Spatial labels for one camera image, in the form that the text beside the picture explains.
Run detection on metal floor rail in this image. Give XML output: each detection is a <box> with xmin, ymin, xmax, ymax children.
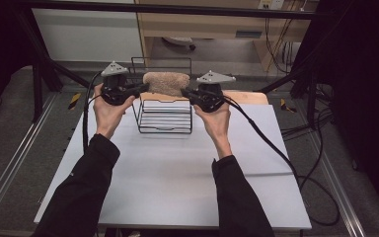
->
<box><xmin>0</xmin><ymin>93</ymin><xmax>59</xmax><ymax>225</ymax></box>
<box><xmin>308</xmin><ymin>130</ymin><xmax>367</xmax><ymax>237</ymax></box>

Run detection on person's left hand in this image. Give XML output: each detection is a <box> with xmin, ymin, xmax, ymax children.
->
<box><xmin>92</xmin><ymin>83</ymin><xmax>136</xmax><ymax>140</ymax></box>

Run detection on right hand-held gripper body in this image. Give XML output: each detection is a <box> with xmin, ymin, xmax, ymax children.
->
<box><xmin>191</xmin><ymin>69</ymin><xmax>237</xmax><ymax>114</ymax></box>

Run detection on light wooden desk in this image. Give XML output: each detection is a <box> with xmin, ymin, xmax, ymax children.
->
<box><xmin>133</xmin><ymin>0</ymin><xmax>321</xmax><ymax>72</ymax></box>

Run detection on right hand-held gripper cable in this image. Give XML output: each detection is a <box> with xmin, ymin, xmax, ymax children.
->
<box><xmin>222</xmin><ymin>94</ymin><xmax>341</xmax><ymax>228</ymax></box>

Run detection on black metal stand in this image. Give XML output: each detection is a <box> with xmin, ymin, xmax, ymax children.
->
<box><xmin>257</xmin><ymin>48</ymin><xmax>321</xmax><ymax>130</ymax></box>
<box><xmin>12</xmin><ymin>9</ymin><xmax>92</xmax><ymax>123</ymax></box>

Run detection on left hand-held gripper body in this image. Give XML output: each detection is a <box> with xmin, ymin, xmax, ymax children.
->
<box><xmin>100</xmin><ymin>60</ymin><xmax>136</xmax><ymax>107</ymax></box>

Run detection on tan wooden board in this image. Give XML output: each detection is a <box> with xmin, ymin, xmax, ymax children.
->
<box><xmin>139</xmin><ymin>90</ymin><xmax>270</xmax><ymax>106</ymax></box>

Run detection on black horizontal frame bar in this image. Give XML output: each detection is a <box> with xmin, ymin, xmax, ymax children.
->
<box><xmin>22</xmin><ymin>0</ymin><xmax>331</xmax><ymax>21</ymax></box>

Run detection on office chair base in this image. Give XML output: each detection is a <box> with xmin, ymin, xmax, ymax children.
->
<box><xmin>162</xmin><ymin>36</ymin><xmax>197</xmax><ymax>51</ymax></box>

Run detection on hand-held gripper cable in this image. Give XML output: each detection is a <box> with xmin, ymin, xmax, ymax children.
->
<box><xmin>82</xmin><ymin>70</ymin><xmax>104</xmax><ymax>154</ymax></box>
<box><xmin>222</xmin><ymin>94</ymin><xmax>341</xmax><ymax>228</ymax></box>

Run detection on left hand-held gripper cable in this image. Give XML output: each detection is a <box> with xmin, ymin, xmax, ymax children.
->
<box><xmin>82</xmin><ymin>70</ymin><xmax>104</xmax><ymax>154</ymax></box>

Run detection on white cabinet panel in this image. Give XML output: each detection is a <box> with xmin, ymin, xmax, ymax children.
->
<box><xmin>32</xmin><ymin>7</ymin><xmax>144</xmax><ymax>63</ymax></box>

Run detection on black wire rack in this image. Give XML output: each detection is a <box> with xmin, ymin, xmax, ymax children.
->
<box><xmin>129</xmin><ymin>56</ymin><xmax>193</xmax><ymax>135</ymax></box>

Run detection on bundle of black floor cables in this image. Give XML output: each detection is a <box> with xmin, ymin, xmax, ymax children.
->
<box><xmin>280</xmin><ymin>82</ymin><xmax>338</xmax><ymax>140</ymax></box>

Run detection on hanging cables under desk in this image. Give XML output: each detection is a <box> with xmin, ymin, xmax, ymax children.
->
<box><xmin>264</xmin><ymin>17</ymin><xmax>298</xmax><ymax>75</ymax></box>

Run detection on person's right hand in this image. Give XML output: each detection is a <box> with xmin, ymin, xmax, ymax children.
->
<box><xmin>192</xmin><ymin>101</ymin><xmax>233</xmax><ymax>160</ymax></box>

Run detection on black curtain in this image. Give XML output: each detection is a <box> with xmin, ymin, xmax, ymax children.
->
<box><xmin>0</xmin><ymin>0</ymin><xmax>35</xmax><ymax>123</ymax></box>
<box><xmin>309</xmin><ymin>0</ymin><xmax>379</xmax><ymax>225</ymax></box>

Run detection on white power outlet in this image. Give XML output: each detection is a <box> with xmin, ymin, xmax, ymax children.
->
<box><xmin>258</xmin><ymin>0</ymin><xmax>285</xmax><ymax>11</ymax></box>

